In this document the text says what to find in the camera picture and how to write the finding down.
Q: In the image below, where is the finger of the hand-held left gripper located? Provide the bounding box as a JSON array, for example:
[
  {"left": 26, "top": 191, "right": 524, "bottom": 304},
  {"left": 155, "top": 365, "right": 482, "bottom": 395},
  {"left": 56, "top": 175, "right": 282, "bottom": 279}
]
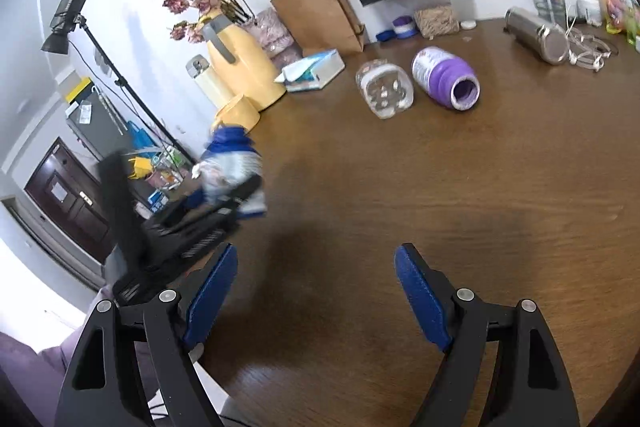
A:
[
  {"left": 212, "top": 174, "right": 264, "bottom": 222},
  {"left": 145, "top": 189, "right": 207, "bottom": 233}
]

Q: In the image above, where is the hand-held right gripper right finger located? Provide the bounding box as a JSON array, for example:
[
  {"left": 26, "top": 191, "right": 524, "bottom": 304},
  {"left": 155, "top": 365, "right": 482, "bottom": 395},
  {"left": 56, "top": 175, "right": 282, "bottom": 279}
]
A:
[{"left": 394, "top": 243, "right": 581, "bottom": 427}]

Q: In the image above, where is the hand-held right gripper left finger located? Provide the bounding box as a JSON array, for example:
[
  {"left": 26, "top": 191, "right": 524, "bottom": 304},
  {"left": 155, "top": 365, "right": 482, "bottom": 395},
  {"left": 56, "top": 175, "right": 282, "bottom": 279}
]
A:
[{"left": 54, "top": 243, "right": 239, "bottom": 427}]

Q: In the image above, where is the small yellow cup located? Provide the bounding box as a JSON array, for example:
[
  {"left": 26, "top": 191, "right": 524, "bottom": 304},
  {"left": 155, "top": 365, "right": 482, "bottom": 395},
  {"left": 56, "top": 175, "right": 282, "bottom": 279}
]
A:
[{"left": 211, "top": 93, "right": 262, "bottom": 132}]

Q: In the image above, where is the purple and white cup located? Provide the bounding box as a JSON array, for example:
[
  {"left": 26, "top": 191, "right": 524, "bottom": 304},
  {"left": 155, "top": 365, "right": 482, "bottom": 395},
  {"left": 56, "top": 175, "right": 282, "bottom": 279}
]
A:
[{"left": 411, "top": 47, "right": 482, "bottom": 112}]

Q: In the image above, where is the blue shopping bag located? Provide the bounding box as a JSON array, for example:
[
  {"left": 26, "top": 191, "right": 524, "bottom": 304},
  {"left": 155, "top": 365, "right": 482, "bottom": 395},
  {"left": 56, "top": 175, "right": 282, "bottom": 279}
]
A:
[{"left": 126, "top": 121, "right": 157, "bottom": 154}]

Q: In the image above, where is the dark brown door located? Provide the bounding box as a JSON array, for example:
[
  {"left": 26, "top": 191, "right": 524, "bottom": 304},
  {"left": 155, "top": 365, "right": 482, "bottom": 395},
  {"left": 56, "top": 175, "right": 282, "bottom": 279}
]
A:
[{"left": 24, "top": 137, "right": 118, "bottom": 265}]

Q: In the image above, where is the small white thermos flask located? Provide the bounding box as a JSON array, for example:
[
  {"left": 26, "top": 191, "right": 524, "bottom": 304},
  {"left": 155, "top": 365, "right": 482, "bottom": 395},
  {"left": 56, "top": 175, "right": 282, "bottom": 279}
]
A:
[{"left": 186, "top": 55, "right": 236, "bottom": 104}]

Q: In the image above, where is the grey refrigerator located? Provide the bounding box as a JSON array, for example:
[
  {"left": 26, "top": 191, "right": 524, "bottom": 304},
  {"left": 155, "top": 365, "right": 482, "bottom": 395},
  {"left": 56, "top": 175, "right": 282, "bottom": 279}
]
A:
[{"left": 62, "top": 77, "right": 146, "bottom": 162}]

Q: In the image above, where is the black light stand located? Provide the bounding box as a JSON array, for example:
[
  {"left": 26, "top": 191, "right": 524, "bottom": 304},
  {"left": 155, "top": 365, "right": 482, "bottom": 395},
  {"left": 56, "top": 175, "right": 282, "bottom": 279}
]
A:
[{"left": 70, "top": 14, "right": 196, "bottom": 165}]

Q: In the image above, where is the yellow thermos jug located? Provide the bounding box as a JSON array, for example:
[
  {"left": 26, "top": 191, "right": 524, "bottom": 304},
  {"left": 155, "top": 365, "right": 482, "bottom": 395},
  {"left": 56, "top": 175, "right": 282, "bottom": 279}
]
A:
[{"left": 200, "top": 9, "right": 287, "bottom": 112}]

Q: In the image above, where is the white and blue tissue box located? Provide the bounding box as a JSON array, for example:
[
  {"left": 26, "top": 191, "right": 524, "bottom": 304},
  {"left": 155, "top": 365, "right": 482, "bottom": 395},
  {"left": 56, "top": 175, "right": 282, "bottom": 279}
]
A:
[{"left": 273, "top": 48, "right": 347, "bottom": 94}]

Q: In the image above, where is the pink patterned packet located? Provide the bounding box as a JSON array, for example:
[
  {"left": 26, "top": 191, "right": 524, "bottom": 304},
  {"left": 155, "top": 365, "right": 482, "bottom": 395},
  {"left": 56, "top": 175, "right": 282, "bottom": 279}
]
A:
[{"left": 250, "top": 7, "right": 304, "bottom": 66}]

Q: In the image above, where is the person's purple clothing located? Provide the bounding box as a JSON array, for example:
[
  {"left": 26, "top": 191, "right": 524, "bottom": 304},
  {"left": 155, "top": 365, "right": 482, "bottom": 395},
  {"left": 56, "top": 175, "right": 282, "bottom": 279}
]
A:
[{"left": 0, "top": 329, "right": 73, "bottom": 410}]

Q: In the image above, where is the clear plastic jar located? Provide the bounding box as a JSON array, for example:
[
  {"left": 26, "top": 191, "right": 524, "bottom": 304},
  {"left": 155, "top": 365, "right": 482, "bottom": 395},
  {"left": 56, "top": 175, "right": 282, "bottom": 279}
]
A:
[{"left": 355, "top": 61, "right": 416, "bottom": 120}]

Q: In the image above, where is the brown paper bag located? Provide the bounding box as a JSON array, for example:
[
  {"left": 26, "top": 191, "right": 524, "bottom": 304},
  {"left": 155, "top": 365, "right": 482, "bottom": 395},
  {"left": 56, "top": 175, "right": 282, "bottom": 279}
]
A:
[{"left": 264, "top": 0, "right": 366, "bottom": 56}]

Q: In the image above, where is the black studio light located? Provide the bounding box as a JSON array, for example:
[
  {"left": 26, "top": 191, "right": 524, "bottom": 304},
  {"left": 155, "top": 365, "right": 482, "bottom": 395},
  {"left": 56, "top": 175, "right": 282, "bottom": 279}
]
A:
[{"left": 40, "top": 0, "right": 87, "bottom": 55}]

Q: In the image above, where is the blue and white striped jar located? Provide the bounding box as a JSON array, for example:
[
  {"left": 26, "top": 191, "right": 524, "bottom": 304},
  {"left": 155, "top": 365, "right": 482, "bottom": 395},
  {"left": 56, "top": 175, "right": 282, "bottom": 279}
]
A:
[{"left": 391, "top": 16, "right": 417, "bottom": 40}]

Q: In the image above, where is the clear bag of nuts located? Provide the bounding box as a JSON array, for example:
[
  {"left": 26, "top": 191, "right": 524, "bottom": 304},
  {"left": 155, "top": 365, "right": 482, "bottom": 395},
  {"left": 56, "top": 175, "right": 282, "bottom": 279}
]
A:
[{"left": 414, "top": 4, "right": 461, "bottom": 39}]

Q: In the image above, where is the stainless steel thermos bottle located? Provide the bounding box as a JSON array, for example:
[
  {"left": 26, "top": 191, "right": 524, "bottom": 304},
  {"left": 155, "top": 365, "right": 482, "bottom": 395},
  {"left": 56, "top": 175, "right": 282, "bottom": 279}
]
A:
[{"left": 504, "top": 6, "right": 572, "bottom": 66}]

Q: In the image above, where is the clear drinking glass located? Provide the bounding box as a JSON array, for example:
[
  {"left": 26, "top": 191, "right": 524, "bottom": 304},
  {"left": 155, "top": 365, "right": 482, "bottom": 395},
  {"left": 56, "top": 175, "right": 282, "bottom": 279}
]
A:
[{"left": 526, "top": 0, "right": 567, "bottom": 25}]

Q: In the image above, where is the colourful snack bag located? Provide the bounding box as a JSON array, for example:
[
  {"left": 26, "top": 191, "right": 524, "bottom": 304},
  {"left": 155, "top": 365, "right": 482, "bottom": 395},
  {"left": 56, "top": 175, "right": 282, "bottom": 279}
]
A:
[{"left": 592, "top": 0, "right": 640, "bottom": 38}]

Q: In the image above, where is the white cable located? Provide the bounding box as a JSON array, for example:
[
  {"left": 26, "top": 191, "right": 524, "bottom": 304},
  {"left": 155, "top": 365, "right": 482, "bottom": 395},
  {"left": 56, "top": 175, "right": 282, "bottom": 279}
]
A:
[{"left": 564, "top": 4, "right": 620, "bottom": 72}]

